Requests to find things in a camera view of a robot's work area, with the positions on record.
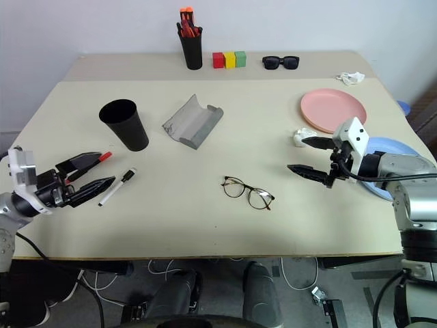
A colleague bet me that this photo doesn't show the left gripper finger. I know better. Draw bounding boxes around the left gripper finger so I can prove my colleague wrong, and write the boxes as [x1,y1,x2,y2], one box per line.
[55,152,104,176]
[64,176,117,208]

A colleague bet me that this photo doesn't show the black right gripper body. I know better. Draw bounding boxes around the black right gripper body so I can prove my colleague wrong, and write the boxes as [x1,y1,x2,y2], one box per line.
[324,139,356,189]

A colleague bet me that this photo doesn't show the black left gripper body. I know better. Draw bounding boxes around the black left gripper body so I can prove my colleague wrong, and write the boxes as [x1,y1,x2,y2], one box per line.
[33,160,80,208]

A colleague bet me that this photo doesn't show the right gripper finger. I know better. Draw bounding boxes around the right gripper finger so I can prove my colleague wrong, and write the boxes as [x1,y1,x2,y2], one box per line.
[302,135,335,152]
[287,164,330,186]

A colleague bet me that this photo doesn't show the blue plate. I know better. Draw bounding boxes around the blue plate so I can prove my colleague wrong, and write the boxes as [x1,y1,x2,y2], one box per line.
[354,136,427,202]

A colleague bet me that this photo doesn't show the small crumpled white paper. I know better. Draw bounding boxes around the small crumpled white paper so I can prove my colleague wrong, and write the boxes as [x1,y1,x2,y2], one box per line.
[293,128,317,148]

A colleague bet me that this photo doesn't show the white marker with black cap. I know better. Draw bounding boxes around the white marker with black cap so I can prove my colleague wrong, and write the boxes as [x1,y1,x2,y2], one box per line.
[98,167,138,207]

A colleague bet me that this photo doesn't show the red marker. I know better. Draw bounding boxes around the red marker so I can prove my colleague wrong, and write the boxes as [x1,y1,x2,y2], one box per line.
[66,151,113,182]

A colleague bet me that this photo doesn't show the pink plate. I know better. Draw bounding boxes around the pink plate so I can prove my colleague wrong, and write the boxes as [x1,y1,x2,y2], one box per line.
[300,88,368,135]

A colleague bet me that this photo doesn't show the empty black cup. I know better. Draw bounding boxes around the empty black cup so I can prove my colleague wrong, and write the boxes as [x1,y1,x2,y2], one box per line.
[98,98,150,152]

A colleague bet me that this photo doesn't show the large crumpled white paper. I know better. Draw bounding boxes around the large crumpled white paper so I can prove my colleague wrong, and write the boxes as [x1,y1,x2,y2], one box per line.
[335,71,365,85]

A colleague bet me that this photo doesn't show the thin-framed clear eyeglasses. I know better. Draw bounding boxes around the thin-framed clear eyeglasses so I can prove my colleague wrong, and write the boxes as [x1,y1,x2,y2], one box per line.
[221,176,276,211]

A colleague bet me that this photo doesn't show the black sunglasses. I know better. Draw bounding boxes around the black sunglasses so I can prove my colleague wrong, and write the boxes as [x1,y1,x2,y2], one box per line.
[262,55,300,71]

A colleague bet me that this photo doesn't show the grey open glasses case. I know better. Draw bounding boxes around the grey open glasses case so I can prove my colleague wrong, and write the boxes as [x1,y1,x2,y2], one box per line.
[161,94,225,150]

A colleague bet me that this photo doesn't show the table caster wheel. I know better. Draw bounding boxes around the table caster wheel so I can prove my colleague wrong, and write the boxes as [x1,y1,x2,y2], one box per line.
[311,286,327,304]

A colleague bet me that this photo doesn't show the dark grey rounded shape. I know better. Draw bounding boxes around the dark grey rounded shape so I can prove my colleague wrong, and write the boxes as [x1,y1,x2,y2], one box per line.
[149,269,203,322]
[242,261,285,328]

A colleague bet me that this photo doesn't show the black pen holder cup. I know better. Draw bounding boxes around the black pen holder cup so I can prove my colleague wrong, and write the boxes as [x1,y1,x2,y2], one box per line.
[176,22,204,71]

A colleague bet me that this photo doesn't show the red pen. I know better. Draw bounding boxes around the red pen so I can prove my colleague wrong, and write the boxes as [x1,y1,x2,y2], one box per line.
[182,20,201,38]

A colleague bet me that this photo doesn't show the black round shape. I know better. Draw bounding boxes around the black round shape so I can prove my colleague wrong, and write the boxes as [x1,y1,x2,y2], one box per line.
[146,314,247,328]

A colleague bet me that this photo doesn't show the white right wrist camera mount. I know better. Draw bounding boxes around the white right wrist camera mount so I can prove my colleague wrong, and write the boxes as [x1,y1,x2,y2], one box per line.
[331,116,371,176]

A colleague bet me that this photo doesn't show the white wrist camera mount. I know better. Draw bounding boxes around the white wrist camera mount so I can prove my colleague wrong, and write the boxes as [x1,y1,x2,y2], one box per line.
[6,146,53,216]
[331,116,371,176]

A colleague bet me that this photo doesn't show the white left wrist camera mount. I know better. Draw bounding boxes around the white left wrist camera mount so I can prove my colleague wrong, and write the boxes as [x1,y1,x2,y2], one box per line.
[6,146,53,216]

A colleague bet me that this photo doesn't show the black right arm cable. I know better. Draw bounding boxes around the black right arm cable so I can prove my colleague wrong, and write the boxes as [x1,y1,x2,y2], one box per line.
[336,159,437,182]

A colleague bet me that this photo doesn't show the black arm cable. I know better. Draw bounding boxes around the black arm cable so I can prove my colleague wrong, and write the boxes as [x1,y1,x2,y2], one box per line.
[336,159,437,182]
[15,231,105,328]

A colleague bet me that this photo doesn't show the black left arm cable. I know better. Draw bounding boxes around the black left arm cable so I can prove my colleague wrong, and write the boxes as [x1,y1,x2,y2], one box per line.
[15,231,105,328]

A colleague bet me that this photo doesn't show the white floor cable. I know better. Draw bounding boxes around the white floor cable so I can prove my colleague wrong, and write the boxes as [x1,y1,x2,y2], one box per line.
[77,269,119,303]
[147,258,187,275]
[279,256,321,290]

